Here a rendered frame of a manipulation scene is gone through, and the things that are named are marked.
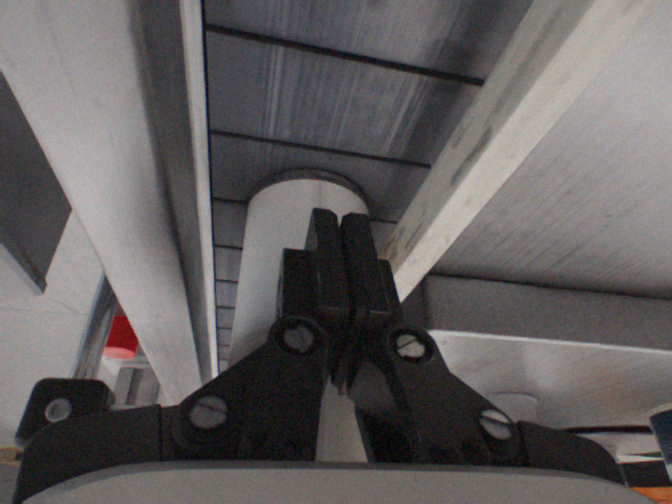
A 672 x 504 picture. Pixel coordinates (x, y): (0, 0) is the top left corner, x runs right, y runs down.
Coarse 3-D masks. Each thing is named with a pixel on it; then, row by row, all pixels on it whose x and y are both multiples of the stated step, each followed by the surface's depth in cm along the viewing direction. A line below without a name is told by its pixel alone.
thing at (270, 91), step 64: (256, 0) 11; (320, 0) 11; (384, 0) 11; (448, 0) 11; (512, 0) 11; (256, 64) 13; (320, 64) 13; (384, 64) 13; (448, 64) 13; (256, 128) 15; (320, 128) 15; (384, 128) 15; (448, 128) 15; (384, 192) 18
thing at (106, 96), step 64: (0, 0) 3; (64, 0) 3; (128, 0) 3; (0, 64) 4; (64, 64) 3; (128, 64) 3; (64, 128) 4; (128, 128) 4; (128, 192) 5; (192, 192) 6; (128, 256) 6; (192, 256) 7; (192, 320) 8; (192, 384) 12
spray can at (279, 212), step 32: (256, 192) 17; (288, 192) 16; (320, 192) 16; (352, 192) 17; (256, 224) 16; (288, 224) 15; (256, 256) 15; (256, 288) 14; (256, 320) 14; (320, 416) 12; (352, 416) 12; (320, 448) 12; (352, 448) 12
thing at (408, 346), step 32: (384, 352) 9; (416, 352) 9; (416, 384) 8; (448, 384) 8; (416, 416) 8; (448, 416) 8; (384, 448) 9; (416, 448) 7; (448, 448) 7; (480, 448) 7
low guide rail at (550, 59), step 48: (576, 0) 8; (624, 0) 8; (528, 48) 10; (576, 48) 8; (480, 96) 11; (528, 96) 9; (576, 96) 10; (480, 144) 11; (528, 144) 11; (432, 192) 14; (480, 192) 12; (432, 240) 14
